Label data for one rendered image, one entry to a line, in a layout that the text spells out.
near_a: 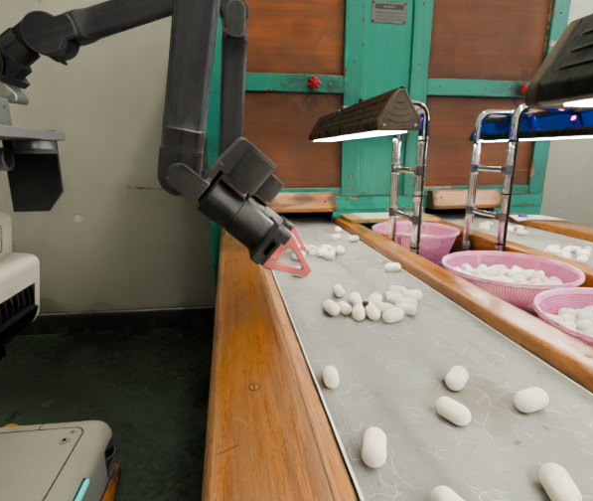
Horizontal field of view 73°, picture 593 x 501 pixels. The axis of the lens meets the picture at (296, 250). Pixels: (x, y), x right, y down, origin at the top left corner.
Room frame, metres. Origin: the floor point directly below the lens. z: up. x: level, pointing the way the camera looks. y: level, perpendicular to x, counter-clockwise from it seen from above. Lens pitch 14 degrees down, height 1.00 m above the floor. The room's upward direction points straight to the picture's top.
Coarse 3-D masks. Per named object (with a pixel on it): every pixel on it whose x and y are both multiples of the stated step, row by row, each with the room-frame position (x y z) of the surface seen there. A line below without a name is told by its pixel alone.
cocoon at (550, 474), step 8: (544, 464) 0.27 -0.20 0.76; (552, 464) 0.27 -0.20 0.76; (544, 472) 0.26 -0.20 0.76; (552, 472) 0.26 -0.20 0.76; (560, 472) 0.26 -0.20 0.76; (544, 480) 0.26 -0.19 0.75; (552, 480) 0.25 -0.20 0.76; (560, 480) 0.25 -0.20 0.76; (568, 480) 0.25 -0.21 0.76; (544, 488) 0.26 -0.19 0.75; (552, 488) 0.25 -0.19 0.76; (560, 488) 0.24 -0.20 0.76; (568, 488) 0.24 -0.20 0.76; (576, 488) 0.24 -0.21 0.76; (552, 496) 0.25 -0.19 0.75; (560, 496) 0.24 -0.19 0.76; (568, 496) 0.24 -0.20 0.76; (576, 496) 0.24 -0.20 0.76
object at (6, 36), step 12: (0, 36) 0.87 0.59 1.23; (12, 36) 0.87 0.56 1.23; (0, 48) 0.86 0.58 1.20; (12, 48) 0.87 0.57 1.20; (24, 48) 0.88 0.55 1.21; (12, 60) 0.87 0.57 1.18; (24, 60) 0.89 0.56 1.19; (36, 60) 0.90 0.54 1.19; (12, 72) 0.88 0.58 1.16; (24, 72) 0.90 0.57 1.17; (12, 84) 0.90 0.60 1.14; (24, 84) 0.93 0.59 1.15
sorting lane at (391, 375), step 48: (288, 288) 0.75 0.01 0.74; (384, 288) 0.75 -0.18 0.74; (432, 288) 0.74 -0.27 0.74; (336, 336) 0.54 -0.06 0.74; (384, 336) 0.54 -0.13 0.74; (432, 336) 0.54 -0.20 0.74; (480, 336) 0.54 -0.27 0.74; (384, 384) 0.41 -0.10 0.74; (432, 384) 0.41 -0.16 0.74; (480, 384) 0.41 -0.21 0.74; (528, 384) 0.41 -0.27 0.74; (576, 384) 0.41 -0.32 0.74; (336, 432) 0.33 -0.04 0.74; (384, 432) 0.33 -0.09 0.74; (432, 432) 0.33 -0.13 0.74; (480, 432) 0.33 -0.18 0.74; (528, 432) 0.33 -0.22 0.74; (576, 432) 0.33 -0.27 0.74; (384, 480) 0.27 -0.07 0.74; (432, 480) 0.27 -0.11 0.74; (480, 480) 0.27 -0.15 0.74; (528, 480) 0.27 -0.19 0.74; (576, 480) 0.27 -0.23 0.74
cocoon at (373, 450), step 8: (368, 432) 0.31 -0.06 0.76; (376, 432) 0.30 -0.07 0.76; (368, 440) 0.29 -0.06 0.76; (376, 440) 0.29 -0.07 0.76; (384, 440) 0.30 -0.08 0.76; (368, 448) 0.29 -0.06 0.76; (376, 448) 0.28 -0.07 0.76; (384, 448) 0.29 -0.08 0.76; (368, 456) 0.28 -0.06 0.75; (376, 456) 0.28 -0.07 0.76; (384, 456) 0.28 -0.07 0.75; (368, 464) 0.28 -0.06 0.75; (376, 464) 0.28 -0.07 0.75
